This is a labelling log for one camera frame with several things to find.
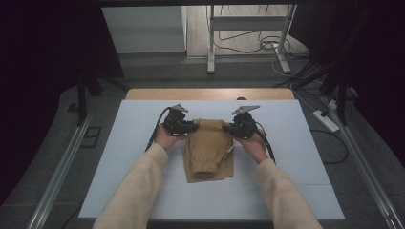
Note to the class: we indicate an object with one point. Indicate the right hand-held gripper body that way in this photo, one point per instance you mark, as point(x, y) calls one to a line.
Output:
point(245, 125)

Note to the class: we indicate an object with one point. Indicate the aluminium floor rail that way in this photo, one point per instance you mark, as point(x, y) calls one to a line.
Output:
point(60, 171)
point(366, 165)

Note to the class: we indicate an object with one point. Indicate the white power strip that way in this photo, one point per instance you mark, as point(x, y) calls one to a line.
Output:
point(325, 120)

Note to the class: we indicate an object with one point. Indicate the tan children's pants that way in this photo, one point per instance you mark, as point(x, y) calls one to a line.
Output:
point(208, 149)

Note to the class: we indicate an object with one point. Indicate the white table mat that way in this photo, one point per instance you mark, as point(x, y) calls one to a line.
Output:
point(133, 127)

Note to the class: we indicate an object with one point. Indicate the person's left hand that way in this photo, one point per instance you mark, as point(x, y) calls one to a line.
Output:
point(165, 140)

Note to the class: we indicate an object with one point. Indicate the white metal stand frame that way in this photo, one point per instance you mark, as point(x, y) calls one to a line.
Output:
point(245, 23)

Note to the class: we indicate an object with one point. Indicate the wooden table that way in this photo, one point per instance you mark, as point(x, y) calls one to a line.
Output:
point(191, 94)

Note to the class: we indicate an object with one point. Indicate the person's right hand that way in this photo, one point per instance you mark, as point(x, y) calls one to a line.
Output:
point(256, 148)

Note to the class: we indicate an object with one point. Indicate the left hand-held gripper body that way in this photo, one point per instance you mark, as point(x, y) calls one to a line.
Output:
point(175, 124)

